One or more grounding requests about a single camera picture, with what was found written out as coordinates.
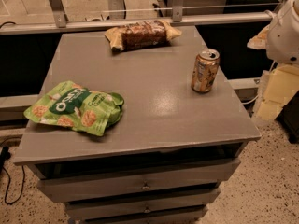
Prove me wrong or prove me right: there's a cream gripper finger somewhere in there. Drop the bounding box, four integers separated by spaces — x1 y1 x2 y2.
247 25 269 49
256 64 299 120

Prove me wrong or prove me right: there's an orange soda can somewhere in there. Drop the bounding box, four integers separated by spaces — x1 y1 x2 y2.
191 49 220 93

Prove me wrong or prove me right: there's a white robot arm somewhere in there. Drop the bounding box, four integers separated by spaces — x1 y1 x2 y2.
247 0 299 119

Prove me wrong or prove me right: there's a brown yellow snack bag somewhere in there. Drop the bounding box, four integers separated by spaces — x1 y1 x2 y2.
105 20 182 51

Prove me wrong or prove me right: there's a green rice chip bag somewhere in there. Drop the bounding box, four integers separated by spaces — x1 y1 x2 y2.
24 81 124 136

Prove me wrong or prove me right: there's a grey drawer cabinet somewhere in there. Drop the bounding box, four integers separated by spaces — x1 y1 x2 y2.
14 27 260 224

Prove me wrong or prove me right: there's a white cable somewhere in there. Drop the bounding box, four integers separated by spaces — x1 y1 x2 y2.
241 59 278 105

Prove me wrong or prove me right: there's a metal railing frame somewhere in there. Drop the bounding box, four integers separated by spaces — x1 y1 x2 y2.
0 0 287 35

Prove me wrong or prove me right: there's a black floor cable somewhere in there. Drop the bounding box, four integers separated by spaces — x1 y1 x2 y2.
0 136 26 205

